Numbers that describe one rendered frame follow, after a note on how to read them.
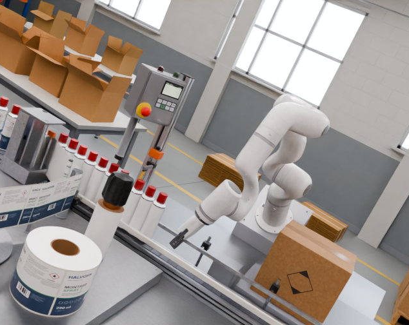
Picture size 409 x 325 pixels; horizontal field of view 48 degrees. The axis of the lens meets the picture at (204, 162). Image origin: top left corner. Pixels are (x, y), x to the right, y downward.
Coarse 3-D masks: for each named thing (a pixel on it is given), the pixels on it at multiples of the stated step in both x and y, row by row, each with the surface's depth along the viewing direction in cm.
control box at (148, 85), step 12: (144, 72) 170; (156, 72) 168; (144, 84) 168; (156, 84) 169; (180, 84) 174; (132, 96) 174; (144, 96) 169; (156, 96) 172; (180, 96) 177; (132, 108) 172; (156, 108) 174; (156, 120) 176; (168, 120) 179
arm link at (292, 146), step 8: (280, 96) 174; (288, 96) 172; (304, 104) 169; (288, 136) 179; (296, 136) 179; (280, 144) 188; (288, 144) 181; (296, 144) 180; (304, 144) 183; (280, 152) 189; (288, 152) 184; (296, 152) 183; (272, 160) 196; (280, 160) 191; (288, 160) 188; (296, 160) 188; (264, 168) 203; (272, 168) 200; (280, 168) 199; (272, 176) 201
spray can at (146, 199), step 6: (150, 186) 171; (150, 192) 170; (144, 198) 170; (150, 198) 171; (138, 204) 172; (144, 204) 171; (150, 204) 171; (138, 210) 172; (144, 210) 171; (132, 216) 174; (138, 216) 172; (144, 216) 172; (132, 222) 173; (138, 222) 173; (138, 228) 174
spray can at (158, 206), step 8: (160, 192) 170; (160, 200) 169; (152, 208) 170; (160, 208) 169; (152, 216) 170; (160, 216) 171; (144, 224) 172; (152, 224) 171; (144, 232) 172; (152, 232) 172
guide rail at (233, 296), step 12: (96, 204) 178; (132, 228) 172; (144, 240) 170; (168, 252) 167; (180, 264) 165; (204, 276) 162; (216, 288) 161; (240, 300) 158; (252, 312) 157; (276, 324) 154
